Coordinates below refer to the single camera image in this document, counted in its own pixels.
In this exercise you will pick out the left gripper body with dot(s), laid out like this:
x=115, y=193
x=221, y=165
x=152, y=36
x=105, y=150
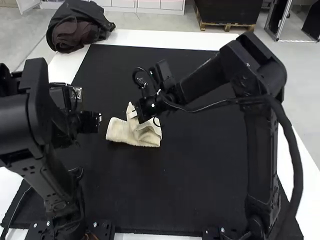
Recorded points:
x=88, y=122

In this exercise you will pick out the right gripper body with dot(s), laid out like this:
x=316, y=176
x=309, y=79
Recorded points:
x=152, y=106

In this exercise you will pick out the pale towel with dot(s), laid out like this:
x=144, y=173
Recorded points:
x=130, y=132

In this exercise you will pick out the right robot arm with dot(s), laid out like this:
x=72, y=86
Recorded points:
x=250, y=75

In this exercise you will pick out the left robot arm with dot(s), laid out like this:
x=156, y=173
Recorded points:
x=32, y=120

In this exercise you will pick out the black mat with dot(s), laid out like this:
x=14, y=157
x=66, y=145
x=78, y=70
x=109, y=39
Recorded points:
x=162, y=175

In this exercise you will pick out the black jacket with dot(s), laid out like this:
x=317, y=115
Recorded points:
x=77, y=25

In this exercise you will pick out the white cupboard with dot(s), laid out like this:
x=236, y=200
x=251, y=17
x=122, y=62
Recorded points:
x=28, y=5
x=150, y=3

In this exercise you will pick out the wooden pallet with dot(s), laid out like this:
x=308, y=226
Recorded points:
x=225, y=25

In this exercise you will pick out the black crate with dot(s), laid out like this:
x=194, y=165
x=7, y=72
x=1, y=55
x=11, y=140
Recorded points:
x=227, y=11

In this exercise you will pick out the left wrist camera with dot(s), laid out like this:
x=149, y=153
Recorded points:
x=65, y=96

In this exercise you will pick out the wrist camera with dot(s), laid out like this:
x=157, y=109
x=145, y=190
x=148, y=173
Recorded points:
x=65, y=96
x=164, y=71

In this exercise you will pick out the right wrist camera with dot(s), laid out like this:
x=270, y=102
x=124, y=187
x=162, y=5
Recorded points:
x=164, y=71

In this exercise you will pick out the metal frame trolley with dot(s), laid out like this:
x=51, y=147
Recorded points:
x=277, y=20

